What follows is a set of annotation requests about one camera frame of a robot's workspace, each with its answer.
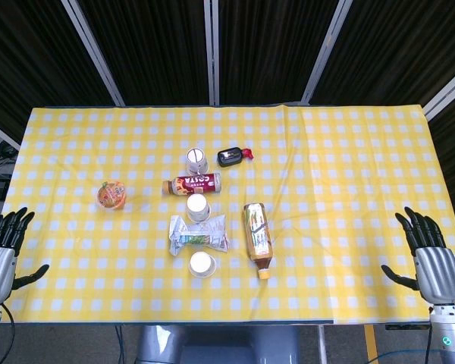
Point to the grey robot torso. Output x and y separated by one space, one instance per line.
216 345

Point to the yellow tea bottle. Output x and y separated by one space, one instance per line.
258 231

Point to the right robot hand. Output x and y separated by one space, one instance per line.
438 269

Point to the red Costa coffee bottle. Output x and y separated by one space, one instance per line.
197 184

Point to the white partition post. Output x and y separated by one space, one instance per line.
447 93
95 57
211 57
326 49
0 132

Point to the yellow checkered tablecloth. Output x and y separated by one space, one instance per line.
326 189

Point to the white paper cup black line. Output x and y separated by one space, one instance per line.
195 161

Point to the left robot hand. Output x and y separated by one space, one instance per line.
0 261

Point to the crumpled silver snack bag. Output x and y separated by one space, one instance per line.
197 239

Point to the black device with red end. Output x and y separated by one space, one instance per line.
229 157

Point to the orange jelly cup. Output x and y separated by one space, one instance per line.
112 194

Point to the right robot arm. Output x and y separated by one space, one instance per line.
449 337

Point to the metal table leg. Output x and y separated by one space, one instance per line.
320 343

